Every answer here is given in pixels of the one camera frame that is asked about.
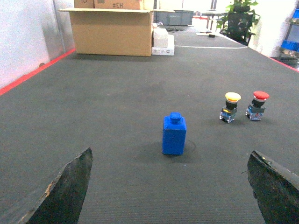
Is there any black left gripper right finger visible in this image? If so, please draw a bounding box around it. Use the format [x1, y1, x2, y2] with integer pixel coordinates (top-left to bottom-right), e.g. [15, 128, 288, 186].
[247, 151, 299, 224]

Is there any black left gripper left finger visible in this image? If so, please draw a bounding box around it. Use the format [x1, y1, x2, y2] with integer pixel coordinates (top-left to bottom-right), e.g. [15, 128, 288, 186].
[0, 147, 93, 224]

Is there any blue block part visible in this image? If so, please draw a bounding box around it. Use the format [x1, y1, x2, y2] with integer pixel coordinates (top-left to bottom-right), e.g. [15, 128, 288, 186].
[162, 112, 187, 155]

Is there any potted green plant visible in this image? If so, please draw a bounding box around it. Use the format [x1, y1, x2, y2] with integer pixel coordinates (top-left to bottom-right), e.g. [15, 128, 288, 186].
[217, 0, 260, 46]

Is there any large open cardboard box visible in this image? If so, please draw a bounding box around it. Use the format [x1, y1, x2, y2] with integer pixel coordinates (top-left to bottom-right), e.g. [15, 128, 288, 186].
[58, 7, 176, 57]

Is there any white flat box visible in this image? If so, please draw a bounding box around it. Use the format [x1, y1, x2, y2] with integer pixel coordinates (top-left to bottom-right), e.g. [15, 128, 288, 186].
[151, 35, 175, 56]

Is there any red push button switch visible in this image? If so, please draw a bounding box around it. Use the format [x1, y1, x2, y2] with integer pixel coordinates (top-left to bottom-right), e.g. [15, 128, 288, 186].
[245, 91, 270, 121]

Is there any yellow push button switch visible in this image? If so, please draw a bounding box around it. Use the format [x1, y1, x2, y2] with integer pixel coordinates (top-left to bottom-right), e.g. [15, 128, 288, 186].
[219, 92, 241, 123]

